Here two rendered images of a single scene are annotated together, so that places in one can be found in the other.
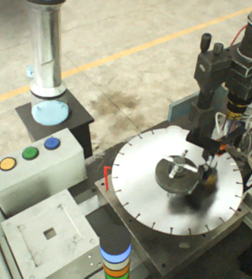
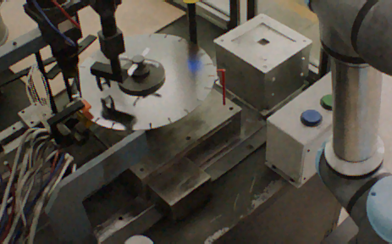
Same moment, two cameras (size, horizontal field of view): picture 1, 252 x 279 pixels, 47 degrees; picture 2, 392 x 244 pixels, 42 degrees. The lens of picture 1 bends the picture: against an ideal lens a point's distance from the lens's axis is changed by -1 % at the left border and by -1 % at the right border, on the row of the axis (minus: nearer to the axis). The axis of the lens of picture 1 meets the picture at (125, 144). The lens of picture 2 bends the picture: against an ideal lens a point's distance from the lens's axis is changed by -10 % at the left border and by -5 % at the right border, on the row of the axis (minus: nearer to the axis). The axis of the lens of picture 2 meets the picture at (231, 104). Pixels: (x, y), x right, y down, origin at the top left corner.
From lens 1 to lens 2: 139 cm
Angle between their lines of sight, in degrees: 88
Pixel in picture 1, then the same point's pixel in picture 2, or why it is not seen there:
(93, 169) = (262, 176)
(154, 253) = not seen: hidden behind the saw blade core
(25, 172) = (322, 83)
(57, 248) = (251, 35)
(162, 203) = (157, 51)
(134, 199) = (185, 49)
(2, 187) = not seen: hidden behind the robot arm
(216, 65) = not seen: outside the picture
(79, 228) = (237, 46)
